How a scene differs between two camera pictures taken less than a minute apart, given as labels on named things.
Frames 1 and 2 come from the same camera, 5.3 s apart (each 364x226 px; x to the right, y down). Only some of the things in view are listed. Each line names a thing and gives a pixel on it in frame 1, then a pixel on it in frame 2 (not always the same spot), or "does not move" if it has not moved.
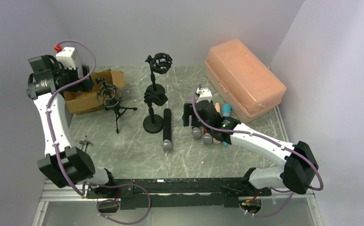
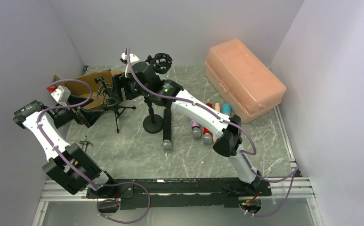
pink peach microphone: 218,108 does not move
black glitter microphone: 166,144 does not move
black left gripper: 84,76 to 76,113
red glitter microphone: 207,138 does not move
